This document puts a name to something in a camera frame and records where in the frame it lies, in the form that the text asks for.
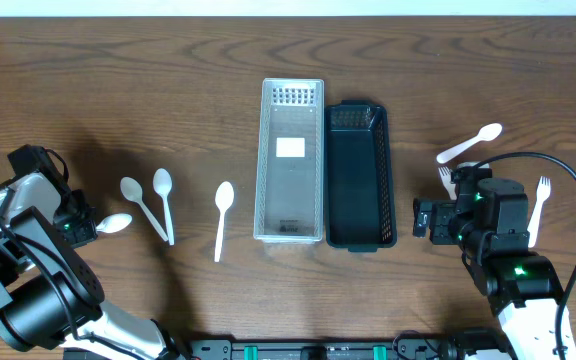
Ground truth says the white plastic spoon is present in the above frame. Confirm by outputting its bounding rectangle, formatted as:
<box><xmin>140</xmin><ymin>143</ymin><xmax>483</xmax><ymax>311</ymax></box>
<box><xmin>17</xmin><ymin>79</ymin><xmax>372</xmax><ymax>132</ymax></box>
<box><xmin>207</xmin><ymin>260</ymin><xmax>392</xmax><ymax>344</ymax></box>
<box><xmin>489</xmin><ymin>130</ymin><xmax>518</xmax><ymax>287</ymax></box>
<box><xmin>214</xmin><ymin>181</ymin><xmax>234</xmax><ymax>263</ymax></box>
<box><xmin>436</xmin><ymin>123</ymin><xmax>503</xmax><ymax>164</ymax></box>
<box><xmin>153</xmin><ymin>168</ymin><xmax>175</xmax><ymax>246</ymax></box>
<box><xmin>96</xmin><ymin>213</ymin><xmax>132</xmax><ymax>234</ymax></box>
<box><xmin>120</xmin><ymin>177</ymin><xmax>168</xmax><ymax>242</ymax></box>

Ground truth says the white plastic fork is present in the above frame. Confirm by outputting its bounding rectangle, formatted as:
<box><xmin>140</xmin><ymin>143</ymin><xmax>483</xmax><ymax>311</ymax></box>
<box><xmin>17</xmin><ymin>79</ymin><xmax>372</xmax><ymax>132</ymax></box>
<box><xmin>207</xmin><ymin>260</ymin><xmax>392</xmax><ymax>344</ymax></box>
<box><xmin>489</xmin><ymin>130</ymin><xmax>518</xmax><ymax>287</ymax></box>
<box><xmin>527</xmin><ymin>176</ymin><xmax>552</xmax><ymax>248</ymax></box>
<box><xmin>438</xmin><ymin>167</ymin><xmax>457</xmax><ymax>200</ymax></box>

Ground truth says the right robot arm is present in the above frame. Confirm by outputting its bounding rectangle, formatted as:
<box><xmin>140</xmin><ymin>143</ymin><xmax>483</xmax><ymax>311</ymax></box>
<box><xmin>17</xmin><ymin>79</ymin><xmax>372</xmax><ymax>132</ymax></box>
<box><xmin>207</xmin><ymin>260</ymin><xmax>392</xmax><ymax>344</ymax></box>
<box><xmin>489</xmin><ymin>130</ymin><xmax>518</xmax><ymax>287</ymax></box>
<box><xmin>413</xmin><ymin>166</ymin><xmax>576</xmax><ymax>359</ymax></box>

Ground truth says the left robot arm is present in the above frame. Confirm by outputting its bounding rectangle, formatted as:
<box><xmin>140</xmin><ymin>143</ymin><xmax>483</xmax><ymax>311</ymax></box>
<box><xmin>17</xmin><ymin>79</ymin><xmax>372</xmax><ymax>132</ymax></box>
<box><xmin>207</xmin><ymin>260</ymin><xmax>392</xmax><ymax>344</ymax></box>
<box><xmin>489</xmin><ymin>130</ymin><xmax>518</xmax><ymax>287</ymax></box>
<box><xmin>0</xmin><ymin>145</ymin><xmax>192</xmax><ymax>359</ymax></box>

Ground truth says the black perforated plastic basket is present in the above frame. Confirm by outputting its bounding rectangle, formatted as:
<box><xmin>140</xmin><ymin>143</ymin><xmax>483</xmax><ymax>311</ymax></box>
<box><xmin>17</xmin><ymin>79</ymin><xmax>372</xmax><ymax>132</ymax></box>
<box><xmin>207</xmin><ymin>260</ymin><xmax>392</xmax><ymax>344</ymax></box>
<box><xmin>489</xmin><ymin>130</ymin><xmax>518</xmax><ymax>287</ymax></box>
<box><xmin>325</xmin><ymin>100</ymin><xmax>397</xmax><ymax>252</ymax></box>

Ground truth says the clear perforated plastic basket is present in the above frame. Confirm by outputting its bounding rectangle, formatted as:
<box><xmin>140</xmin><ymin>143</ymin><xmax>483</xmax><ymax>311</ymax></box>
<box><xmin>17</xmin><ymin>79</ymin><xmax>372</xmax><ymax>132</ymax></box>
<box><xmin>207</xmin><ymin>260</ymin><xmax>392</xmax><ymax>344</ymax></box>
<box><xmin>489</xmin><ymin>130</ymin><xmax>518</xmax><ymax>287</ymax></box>
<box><xmin>253</xmin><ymin>78</ymin><xmax>324</xmax><ymax>244</ymax></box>

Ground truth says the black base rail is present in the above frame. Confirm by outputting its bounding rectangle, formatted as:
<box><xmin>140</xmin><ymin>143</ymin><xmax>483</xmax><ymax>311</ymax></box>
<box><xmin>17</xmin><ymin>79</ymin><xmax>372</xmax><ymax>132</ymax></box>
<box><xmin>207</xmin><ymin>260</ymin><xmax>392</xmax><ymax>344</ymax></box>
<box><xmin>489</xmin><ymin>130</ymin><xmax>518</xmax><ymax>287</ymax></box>
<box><xmin>158</xmin><ymin>328</ymin><xmax>517</xmax><ymax>360</ymax></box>

